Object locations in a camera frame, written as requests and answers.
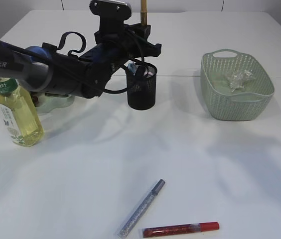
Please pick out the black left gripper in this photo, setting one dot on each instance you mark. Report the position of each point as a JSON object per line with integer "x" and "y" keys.
{"x": 87, "y": 75}

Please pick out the blue scissors with sheath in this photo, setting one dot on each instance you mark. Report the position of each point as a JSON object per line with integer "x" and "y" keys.
{"x": 133, "y": 68}

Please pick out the pink scissors with purple sheath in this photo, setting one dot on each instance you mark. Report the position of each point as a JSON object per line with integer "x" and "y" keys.
{"x": 148, "y": 73}

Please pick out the gold glitter marker pen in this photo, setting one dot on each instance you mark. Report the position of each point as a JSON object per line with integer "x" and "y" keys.
{"x": 143, "y": 12}

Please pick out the clear plastic sheet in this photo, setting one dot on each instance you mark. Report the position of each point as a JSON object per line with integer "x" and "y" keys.
{"x": 239, "y": 79}

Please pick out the yellow tea drink bottle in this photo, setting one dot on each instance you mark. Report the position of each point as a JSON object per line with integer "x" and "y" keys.
{"x": 18, "y": 113}

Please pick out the silver glitter marker pen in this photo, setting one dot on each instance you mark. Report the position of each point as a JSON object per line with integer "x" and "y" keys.
{"x": 140, "y": 210}

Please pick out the red glitter marker pen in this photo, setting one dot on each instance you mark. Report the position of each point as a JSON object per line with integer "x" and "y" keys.
{"x": 179, "y": 229}

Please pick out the purple artificial grape bunch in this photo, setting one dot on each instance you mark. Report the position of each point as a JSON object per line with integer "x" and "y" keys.
{"x": 37, "y": 98}

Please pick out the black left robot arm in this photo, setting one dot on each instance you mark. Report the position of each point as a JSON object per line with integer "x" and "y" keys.
{"x": 43, "y": 69}

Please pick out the black mesh pen holder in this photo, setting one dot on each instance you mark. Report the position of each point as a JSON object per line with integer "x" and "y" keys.
{"x": 142, "y": 95}

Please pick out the light green woven plastic basket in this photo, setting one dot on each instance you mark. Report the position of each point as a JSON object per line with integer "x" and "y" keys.
{"x": 223, "y": 104}

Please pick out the green wavy glass plate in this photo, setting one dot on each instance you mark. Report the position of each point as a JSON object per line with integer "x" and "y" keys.
{"x": 53, "y": 101}

